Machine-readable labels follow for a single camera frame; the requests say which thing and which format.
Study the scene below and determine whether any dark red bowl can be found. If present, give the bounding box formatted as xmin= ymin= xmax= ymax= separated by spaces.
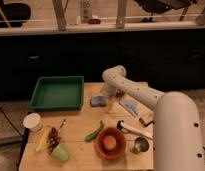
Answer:
xmin=116 ymin=89 xmax=125 ymax=98

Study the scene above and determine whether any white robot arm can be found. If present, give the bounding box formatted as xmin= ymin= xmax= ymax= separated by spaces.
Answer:
xmin=102 ymin=65 xmax=205 ymax=171

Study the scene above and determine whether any light green cup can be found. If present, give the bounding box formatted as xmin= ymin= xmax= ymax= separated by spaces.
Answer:
xmin=51 ymin=143 xmax=70 ymax=163

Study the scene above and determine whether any orange fruit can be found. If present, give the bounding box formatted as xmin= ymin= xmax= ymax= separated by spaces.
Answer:
xmin=103 ymin=135 xmax=116 ymax=150

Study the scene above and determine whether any white round container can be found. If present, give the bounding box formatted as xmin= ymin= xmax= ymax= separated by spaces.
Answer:
xmin=23 ymin=113 xmax=43 ymax=132

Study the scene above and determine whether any green cucumber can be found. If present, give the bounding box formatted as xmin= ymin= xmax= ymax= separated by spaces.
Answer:
xmin=85 ymin=121 xmax=104 ymax=142

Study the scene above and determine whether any small wooden block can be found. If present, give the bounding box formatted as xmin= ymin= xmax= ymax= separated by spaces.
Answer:
xmin=139 ymin=112 xmax=153 ymax=127

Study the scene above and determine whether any blue sponge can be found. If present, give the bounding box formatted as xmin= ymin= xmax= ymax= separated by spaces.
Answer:
xmin=90 ymin=96 xmax=106 ymax=107

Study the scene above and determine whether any black office chair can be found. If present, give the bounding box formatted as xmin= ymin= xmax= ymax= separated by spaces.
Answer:
xmin=134 ymin=0 xmax=198 ymax=23

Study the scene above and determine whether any green plastic tray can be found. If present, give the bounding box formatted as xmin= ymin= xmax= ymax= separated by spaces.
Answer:
xmin=29 ymin=76 xmax=84 ymax=111

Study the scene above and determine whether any brown grape bunch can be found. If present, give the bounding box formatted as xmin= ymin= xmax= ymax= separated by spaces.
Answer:
xmin=47 ymin=127 xmax=61 ymax=154

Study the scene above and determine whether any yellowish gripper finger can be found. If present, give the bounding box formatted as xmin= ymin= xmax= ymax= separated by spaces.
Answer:
xmin=106 ymin=97 xmax=115 ymax=113

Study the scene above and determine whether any orange bowl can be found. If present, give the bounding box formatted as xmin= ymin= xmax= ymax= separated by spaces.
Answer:
xmin=94 ymin=127 xmax=126 ymax=160

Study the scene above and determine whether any dark red dish on ledge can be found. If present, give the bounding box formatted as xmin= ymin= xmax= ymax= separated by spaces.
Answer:
xmin=88 ymin=19 xmax=101 ymax=25

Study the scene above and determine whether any grey blue cloth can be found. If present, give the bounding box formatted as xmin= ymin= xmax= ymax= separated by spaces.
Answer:
xmin=119 ymin=99 xmax=138 ymax=117

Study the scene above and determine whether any metal cup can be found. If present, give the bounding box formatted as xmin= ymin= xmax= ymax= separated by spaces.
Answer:
xmin=132 ymin=137 xmax=149 ymax=154

